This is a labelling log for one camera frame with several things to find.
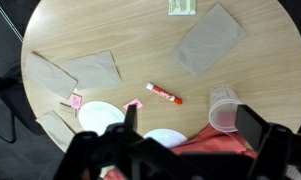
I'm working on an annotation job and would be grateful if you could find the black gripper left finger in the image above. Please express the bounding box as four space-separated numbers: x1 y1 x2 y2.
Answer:
124 104 138 133

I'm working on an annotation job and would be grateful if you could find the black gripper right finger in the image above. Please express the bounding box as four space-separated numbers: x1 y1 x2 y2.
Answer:
234 104 275 153

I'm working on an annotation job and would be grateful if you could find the red Expo marker pen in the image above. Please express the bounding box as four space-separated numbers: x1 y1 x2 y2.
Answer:
145 82 184 106

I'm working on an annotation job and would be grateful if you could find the clear plastic cup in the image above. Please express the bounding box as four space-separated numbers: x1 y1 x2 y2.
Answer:
208 84 244 133

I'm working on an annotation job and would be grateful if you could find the pink sweetener packet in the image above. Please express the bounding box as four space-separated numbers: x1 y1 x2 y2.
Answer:
122 98 144 112
68 93 83 111

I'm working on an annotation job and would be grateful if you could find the white plate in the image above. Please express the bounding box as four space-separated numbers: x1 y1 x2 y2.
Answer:
78 100 126 136
143 128 189 149

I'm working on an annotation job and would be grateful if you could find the red cloth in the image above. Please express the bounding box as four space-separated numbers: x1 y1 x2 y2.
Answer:
103 123 258 180

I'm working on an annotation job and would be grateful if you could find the brown paper napkin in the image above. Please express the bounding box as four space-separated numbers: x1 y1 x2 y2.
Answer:
24 51 78 100
62 50 123 91
35 110 76 153

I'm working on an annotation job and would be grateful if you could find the grey sponge pad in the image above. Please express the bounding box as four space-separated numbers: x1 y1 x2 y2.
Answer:
171 3 247 78

